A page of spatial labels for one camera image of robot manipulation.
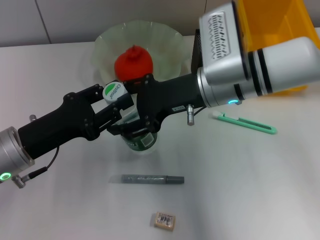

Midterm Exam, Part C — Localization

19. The clear water bottle green label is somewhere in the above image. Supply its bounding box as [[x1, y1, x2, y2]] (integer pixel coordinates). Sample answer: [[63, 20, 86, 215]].
[[101, 81, 160, 155]]

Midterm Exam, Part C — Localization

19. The mint green utility knife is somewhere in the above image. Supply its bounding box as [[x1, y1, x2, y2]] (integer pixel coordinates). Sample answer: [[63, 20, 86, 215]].
[[209, 111, 278, 135]]

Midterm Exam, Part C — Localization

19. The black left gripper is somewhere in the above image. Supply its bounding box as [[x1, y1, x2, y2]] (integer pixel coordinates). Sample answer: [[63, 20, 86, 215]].
[[17, 84, 105, 160]]

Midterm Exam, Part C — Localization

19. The green glass fruit bowl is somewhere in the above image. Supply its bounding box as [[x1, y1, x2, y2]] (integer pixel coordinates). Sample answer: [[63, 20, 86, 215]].
[[91, 21, 186, 97]]

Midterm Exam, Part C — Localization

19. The black mesh pen holder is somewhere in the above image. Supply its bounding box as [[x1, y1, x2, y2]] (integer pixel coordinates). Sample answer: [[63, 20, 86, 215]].
[[191, 28, 205, 75]]

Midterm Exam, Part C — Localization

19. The beige eraser with barcode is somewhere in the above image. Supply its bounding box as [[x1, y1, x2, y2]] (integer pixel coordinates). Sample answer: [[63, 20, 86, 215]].
[[152, 211, 177, 229]]

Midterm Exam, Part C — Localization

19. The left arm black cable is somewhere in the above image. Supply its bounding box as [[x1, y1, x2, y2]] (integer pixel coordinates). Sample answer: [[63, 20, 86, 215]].
[[12, 114, 60, 188]]

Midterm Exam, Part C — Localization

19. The silver glitter marker pen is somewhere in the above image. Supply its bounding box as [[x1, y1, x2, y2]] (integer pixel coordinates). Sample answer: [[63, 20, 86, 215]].
[[109, 174, 185, 186]]

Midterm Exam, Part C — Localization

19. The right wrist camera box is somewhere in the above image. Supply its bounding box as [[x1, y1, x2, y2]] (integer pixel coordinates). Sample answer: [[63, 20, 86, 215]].
[[198, 0, 251, 87]]

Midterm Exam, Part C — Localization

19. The yellow plastic bin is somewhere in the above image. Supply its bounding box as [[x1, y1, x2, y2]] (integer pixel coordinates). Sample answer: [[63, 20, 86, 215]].
[[234, 0, 320, 97]]

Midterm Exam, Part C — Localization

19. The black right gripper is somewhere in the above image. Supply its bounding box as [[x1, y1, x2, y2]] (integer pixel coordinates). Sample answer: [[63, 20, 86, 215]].
[[93, 73, 207, 137]]

